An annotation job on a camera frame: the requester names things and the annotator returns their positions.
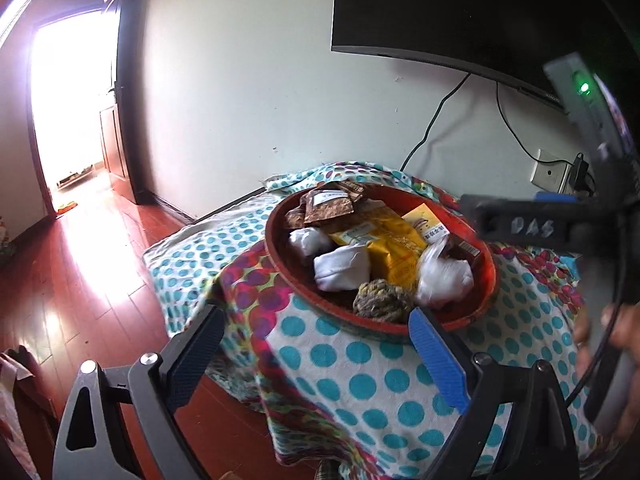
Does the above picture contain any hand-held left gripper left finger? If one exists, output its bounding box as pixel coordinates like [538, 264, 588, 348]
[52, 305, 226, 480]

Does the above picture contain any yellow snack packet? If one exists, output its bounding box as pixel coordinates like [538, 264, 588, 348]
[327, 207, 428, 293]

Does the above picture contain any teal polka dot cloth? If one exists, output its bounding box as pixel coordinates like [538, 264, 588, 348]
[142, 161, 601, 480]

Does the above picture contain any person's right hand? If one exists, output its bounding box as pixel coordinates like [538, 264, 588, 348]
[572, 302, 640, 441]

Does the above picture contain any white wall socket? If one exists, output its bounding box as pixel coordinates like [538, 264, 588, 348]
[530, 147, 573, 193]

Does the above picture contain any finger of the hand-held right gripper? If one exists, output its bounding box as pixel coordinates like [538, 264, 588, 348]
[457, 192, 583, 252]
[531, 189, 581, 205]

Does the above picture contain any small brown packet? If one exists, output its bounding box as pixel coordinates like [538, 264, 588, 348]
[337, 182, 367, 206]
[286, 195, 308, 231]

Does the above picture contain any brown box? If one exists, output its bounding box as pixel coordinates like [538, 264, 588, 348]
[440, 237, 483, 263]

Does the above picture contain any dark door frame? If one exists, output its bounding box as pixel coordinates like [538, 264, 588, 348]
[115, 0, 166, 206]

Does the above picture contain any white sock roll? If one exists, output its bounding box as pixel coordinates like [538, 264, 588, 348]
[314, 242, 372, 293]

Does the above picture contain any large brown packet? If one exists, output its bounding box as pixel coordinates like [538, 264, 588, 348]
[302, 189, 358, 227]

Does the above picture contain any black television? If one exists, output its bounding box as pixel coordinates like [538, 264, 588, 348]
[331, 0, 640, 111]

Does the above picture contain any brown woven sock roll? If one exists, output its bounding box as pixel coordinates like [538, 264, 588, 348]
[352, 279, 416, 323]

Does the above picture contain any black television cable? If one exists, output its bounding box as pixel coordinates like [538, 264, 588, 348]
[400, 72, 472, 173]
[495, 81, 581, 166]

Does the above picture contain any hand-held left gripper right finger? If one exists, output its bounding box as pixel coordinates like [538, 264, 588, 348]
[407, 307, 581, 480]

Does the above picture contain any knotted white sock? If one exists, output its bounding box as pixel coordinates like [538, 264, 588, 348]
[289, 227, 337, 266]

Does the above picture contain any round red tray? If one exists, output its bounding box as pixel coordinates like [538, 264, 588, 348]
[264, 185, 497, 337]

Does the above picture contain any black charger plug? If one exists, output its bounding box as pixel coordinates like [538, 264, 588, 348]
[567, 152, 596, 193]

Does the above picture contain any pink patterned cloth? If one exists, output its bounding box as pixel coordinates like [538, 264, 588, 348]
[0, 352, 36, 480]

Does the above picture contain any yellow and white box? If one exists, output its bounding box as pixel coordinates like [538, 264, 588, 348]
[402, 205, 451, 248]

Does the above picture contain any white sock bundle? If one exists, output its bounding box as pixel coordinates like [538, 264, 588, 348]
[415, 247, 475, 308]

